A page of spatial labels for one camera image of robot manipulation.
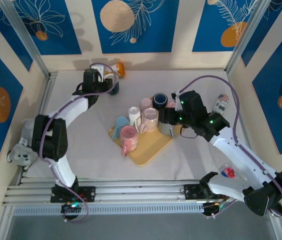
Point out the pink floral mug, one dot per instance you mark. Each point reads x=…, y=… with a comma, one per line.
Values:
x=128, y=132

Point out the grey mug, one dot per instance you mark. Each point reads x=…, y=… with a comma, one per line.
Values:
x=164, y=128

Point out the iridescent mug with purple inside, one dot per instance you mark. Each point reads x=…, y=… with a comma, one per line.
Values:
x=150, y=115

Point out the clear packet with red candy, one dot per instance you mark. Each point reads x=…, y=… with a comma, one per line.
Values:
x=228, y=172

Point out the aluminium frame post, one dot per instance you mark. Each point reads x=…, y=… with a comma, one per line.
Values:
x=29, y=42
x=253, y=35

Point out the grey plush koala toy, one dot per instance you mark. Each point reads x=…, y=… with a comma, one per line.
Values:
x=21, y=155

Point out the yellow tray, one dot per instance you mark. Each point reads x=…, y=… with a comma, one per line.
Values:
x=146, y=150

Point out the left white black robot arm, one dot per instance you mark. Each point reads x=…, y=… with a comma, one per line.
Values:
x=62, y=172

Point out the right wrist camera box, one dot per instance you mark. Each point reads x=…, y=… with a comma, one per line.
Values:
x=179, y=100

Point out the aluminium front rail frame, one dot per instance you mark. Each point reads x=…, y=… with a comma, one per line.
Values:
x=141, y=192

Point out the navy blue mug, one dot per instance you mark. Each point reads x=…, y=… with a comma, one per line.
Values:
x=160, y=99

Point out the white faceted mug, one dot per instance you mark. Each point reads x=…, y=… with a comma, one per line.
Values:
x=134, y=113

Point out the white can with flag print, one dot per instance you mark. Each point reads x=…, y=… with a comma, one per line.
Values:
x=221, y=102

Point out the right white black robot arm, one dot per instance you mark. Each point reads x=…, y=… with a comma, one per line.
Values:
x=231, y=150

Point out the pink mug with silver rim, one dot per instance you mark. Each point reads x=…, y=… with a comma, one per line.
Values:
x=171, y=104

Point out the light blue mug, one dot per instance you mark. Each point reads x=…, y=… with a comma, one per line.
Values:
x=121, y=123

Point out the small pale pink mug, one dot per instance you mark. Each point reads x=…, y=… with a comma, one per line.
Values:
x=146, y=103

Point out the dark green mug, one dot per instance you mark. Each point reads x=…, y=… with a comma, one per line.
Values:
x=116, y=87

